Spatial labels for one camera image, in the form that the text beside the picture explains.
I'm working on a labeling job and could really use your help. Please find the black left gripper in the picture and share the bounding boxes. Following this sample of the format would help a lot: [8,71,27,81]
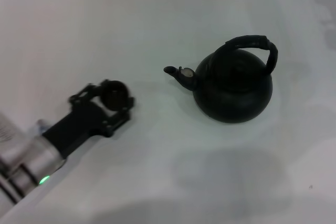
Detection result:
[41,79,136,158]

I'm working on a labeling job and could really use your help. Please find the small dark teacup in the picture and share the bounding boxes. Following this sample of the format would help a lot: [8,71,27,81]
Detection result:
[101,80,131,111]

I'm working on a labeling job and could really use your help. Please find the black round teapot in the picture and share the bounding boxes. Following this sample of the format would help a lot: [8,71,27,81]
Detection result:
[163,34,278,124]

